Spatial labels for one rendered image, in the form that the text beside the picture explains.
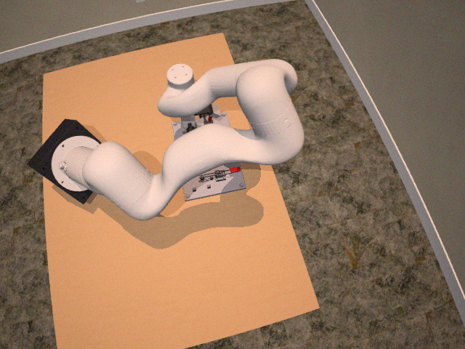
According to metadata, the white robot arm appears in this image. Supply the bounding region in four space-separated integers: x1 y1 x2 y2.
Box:
52 59 304 220

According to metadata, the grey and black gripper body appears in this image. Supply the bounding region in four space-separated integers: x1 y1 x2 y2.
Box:
181 115 195 129

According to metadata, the grey toggle clamp with red handle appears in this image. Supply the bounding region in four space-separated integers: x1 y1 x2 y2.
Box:
198 167 240 182

